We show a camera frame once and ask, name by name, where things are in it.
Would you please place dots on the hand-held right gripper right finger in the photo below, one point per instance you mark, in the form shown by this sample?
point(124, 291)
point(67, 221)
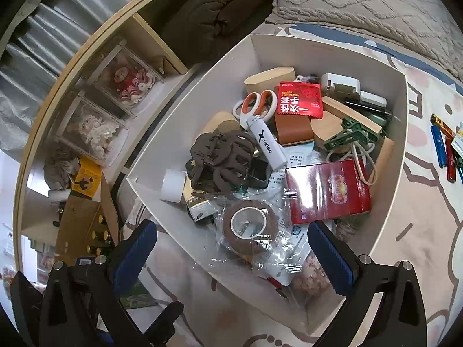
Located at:
point(331, 256)

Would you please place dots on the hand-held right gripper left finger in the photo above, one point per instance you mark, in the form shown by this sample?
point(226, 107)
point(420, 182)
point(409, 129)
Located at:
point(135, 253)

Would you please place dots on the brown hair claw clip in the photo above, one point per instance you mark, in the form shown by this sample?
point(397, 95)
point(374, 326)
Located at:
point(217, 166)

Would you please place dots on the white storage box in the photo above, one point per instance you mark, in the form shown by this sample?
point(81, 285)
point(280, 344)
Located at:
point(217, 94)

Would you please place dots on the pink snack bag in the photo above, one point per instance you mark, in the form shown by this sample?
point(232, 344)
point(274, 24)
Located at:
point(311, 282)

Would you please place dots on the white sachet blue print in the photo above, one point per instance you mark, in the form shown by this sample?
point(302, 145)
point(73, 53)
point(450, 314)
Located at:
point(289, 260)

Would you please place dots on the red cigarette box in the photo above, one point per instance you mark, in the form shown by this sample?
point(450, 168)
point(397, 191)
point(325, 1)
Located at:
point(325, 191)

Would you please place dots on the brown cardboard box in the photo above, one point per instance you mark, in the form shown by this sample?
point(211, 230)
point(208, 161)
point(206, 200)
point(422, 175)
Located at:
point(79, 217)

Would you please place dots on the brown tape roll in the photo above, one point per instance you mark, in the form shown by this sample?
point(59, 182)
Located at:
point(266, 240)

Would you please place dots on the gold white cigarette pack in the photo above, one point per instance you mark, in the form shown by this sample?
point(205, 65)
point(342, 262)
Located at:
point(202, 208)

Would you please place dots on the yellow box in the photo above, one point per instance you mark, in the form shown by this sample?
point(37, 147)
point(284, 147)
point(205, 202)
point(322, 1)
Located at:
point(86, 179)

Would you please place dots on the printed paper leaflet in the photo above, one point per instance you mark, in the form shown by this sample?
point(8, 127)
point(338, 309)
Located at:
point(296, 159)

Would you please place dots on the small black box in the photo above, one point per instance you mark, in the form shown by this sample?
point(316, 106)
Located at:
point(258, 173)

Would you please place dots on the grey brown plush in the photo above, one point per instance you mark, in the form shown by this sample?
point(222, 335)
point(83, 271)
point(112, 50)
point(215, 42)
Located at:
point(61, 168)

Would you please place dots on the small wooden block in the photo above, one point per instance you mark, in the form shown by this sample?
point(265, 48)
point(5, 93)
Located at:
point(385, 151)

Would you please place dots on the green clothespin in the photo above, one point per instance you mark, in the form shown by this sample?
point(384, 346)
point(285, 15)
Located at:
point(347, 137)

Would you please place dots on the white X-King box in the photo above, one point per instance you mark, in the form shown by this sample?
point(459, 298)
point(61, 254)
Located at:
point(267, 144)

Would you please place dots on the white doll display case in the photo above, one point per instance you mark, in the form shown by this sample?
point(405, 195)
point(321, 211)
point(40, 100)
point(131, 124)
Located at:
point(94, 130)

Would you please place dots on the round wooden piece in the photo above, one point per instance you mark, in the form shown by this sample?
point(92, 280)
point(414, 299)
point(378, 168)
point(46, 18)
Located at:
point(325, 126)

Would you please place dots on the brown leather case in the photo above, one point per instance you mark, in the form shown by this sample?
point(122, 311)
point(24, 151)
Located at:
point(293, 130)

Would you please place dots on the flat wooden plank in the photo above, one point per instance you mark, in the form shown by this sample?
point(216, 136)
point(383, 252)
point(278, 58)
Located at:
point(340, 106)

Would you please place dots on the red lighter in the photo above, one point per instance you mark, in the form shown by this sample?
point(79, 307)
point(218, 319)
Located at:
point(450, 161)

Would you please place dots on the black pen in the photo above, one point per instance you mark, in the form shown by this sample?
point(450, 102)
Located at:
point(365, 106)

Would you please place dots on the blue lighter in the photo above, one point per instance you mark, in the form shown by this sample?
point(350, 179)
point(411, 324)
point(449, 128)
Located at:
point(438, 146)

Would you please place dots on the rounded wooden block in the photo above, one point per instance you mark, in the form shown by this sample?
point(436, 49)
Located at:
point(220, 121)

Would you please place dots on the red glove packet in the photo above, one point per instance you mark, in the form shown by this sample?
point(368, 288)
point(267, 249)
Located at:
point(298, 99)

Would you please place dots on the white power adapter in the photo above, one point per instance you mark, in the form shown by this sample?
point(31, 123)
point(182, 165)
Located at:
point(372, 100)

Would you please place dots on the white charger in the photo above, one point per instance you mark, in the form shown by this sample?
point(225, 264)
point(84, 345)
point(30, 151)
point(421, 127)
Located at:
point(342, 85)

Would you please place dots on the white blue packet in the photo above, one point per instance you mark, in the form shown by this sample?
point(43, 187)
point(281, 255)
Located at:
point(457, 139)

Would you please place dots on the dark candy bar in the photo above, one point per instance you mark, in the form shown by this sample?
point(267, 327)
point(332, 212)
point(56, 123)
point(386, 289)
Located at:
point(441, 123)

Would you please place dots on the red doll display case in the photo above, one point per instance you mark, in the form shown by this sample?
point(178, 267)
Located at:
point(130, 79)

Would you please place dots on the wooden bedside shelf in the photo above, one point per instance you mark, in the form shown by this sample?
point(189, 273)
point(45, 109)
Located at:
point(155, 39)

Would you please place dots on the silver grey curtain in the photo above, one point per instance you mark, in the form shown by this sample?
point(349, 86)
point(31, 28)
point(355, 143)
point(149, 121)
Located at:
point(54, 43)

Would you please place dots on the brown folded blanket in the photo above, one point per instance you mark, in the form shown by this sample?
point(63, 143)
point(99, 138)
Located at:
point(217, 14)

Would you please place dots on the beige textured pillow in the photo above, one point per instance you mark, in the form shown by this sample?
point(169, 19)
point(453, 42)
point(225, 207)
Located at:
point(361, 3)

